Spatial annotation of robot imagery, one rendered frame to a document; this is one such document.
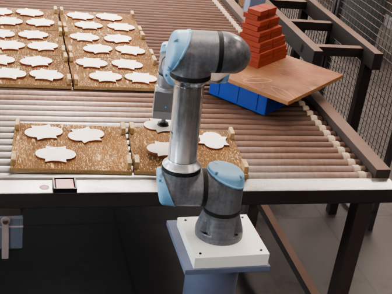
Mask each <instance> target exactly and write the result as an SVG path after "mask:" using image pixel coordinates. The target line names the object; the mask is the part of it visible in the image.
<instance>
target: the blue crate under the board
mask: <svg viewBox="0 0 392 294"><path fill-rule="evenodd" d="M209 93H210V94H212V95H215V96H218V97H220V98H222V99H225V100H227V101H229V102H232V103H234V104H237V105H240V106H242V107H245V108H247V109H249V110H252V111H255V112H256V113H259V114H262V115H266V114H269V113H271V112H273V111H275V110H277V109H279V108H281V107H283V106H285V104H283V103H280V102H278V101H275V100H272V99H270V98H267V97H265V96H262V95H260V94H257V93H254V92H252V91H249V90H247V89H244V88H242V87H239V86H236V85H234V84H231V83H229V82H227V83H220V84H216V83H210V87H209Z"/></svg>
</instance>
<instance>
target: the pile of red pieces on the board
mask: <svg viewBox="0 0 392 294"><path fill-rule="evenodd" d="M276 11H277V7H276V6H272V5H269V4H266V3H263V4H261V5H257V6H252V7H250V8H248V11H245V12H244V13H243V16H244V17H246V18H245V21H243V22H242V23H241V26H242V27H243V30H242V31H241V32H240V37H241V38H242V39H243V40H244V41H245V42H246V43H247V44H248V46H249V47H250V51H251V60H250V63H249V66H251V67H255V68H257V69H258V68H261V67H263V66H266V65H268V64H271V63H273V62H276V61H279V60H281V59H283V58H286V53H287V50H288V49H287V48H286V44H285V41H286V40H285V35H283V34H282V26H280V25H278V22H279V16H276V15H275V14H276Z"/></svg>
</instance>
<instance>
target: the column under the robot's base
mask: <svg viewBox="0 0 392 294"><path fill-rule="evenodd" d="M166 226H167V228H168V231H169V233H170V237H171V239H172V242H173V245H174V248H175V250H176V253H177V256H178V259H179V261H180V264H181V267H182V269H183V272H184V275H185V278H184V286H183V294H235V290H236V285H237V279H238V274H239V272H260V271H269V270H270V265H269V263H268V265H258V266H245V267H220V268H193V266H192V263H191V261H190V258H189V256H188V253H187V250H186V247H185V245H184V243H183V240H182V238H181V235H180V232H179V229H178V227H177V220H167V223H166Z"/></svg>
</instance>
